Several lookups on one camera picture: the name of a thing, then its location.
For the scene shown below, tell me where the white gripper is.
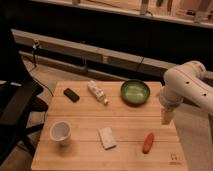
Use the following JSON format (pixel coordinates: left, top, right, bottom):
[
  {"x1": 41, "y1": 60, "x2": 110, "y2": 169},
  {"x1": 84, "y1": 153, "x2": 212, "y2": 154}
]
[{"x1": 159, "y1": 87, "x2": 183, "y2": 125}]

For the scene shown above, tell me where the white plastic bottle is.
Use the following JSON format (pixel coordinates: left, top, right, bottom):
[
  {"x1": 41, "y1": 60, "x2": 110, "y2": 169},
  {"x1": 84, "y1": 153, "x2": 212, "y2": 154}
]
[{"x1": 87, "y1": 81, "x2": 109, "y2": 105}]

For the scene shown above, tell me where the black rectangular block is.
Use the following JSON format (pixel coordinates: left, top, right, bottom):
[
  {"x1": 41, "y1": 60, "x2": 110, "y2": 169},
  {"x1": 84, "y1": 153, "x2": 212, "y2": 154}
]
[{"x1": 63, "y1": 88, "x2": 80, "y2": 102}]

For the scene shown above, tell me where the white paper cup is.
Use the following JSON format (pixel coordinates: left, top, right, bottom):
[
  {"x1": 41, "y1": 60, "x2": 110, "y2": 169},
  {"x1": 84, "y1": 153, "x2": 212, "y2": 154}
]
[{"x1": 50, "y1": 121, "x2": 71, "y2": 146}]

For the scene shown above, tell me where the green bowl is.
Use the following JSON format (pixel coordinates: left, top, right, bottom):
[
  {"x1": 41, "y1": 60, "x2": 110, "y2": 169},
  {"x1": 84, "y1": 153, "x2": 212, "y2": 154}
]
[{"x1": 120, "y1": 79, "x2": 150, "y2": 105}]

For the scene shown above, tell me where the white sponge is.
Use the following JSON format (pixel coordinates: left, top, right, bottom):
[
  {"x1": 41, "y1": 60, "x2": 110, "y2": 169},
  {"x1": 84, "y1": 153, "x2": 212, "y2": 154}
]
[{"x1": 98, "y1": 127, "x2": 117, "y2": 150}]

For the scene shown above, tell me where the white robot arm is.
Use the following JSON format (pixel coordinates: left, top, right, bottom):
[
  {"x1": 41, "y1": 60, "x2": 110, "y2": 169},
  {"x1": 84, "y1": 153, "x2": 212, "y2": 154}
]
[{"x1": 159, "y1": 61, "x2": 213, "y2": 125}]

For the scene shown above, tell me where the black office chair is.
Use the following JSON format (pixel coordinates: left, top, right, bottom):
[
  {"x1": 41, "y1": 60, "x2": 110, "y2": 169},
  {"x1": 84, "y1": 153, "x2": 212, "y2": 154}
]
[{"x1": 0, "y1": 18, "x2": 48, "y2": 166}]

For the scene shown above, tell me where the red pepper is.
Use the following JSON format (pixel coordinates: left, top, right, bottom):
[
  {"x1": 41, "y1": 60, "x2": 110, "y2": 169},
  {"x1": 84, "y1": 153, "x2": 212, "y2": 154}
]
[{"x1": 142, "y1": 133, "x2": 154, "y2": 154}]

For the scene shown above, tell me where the black cable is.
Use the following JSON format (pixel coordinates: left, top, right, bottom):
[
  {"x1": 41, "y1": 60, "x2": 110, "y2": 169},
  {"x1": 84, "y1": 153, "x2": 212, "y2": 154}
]
[{"x1": 20, "y1": 43, "x2": 54, "y2": 98}]

